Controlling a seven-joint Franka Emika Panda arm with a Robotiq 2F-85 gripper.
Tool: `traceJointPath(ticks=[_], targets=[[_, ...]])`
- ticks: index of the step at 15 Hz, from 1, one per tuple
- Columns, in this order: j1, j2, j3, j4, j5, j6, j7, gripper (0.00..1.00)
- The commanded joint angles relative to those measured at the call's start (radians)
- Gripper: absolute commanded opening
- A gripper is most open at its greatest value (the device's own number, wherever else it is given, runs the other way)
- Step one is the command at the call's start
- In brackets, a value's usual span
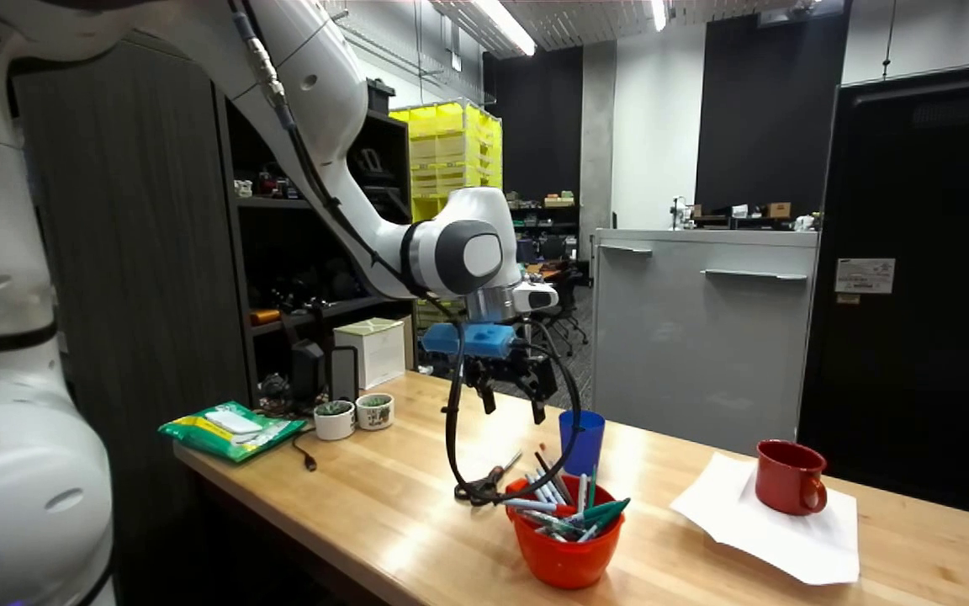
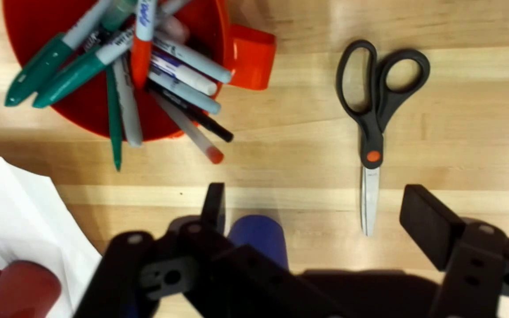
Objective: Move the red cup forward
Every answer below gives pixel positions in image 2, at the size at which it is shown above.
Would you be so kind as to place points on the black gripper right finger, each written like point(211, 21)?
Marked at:
point(432, 226)

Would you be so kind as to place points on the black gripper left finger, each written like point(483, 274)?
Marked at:
point(213, 205)

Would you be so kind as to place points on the blue plastic cup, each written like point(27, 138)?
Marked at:
point(260, 235)

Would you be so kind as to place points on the grey marker orange tip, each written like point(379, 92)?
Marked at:
point(198, 138)

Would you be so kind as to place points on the thin black pen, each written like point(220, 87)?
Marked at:
point(216, 126)

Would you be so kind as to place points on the thin green pen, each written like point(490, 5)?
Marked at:
point(115, 129)

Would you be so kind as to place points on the white marker blue print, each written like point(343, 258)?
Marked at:
point(190, 76)

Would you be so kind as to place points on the orange capped marker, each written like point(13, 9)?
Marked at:
point(140, 58)

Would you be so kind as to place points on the pale pink marker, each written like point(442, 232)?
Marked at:
point(175, 27)

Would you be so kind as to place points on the white paper sheet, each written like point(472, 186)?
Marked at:
point(13, 212)

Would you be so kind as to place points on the red mug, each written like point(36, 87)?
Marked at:
point(25, 292)

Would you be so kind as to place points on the green and white marker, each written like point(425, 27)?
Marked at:
point(119, 11)

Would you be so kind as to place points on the orange plastic bowl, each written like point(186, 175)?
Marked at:
point(30, 23)

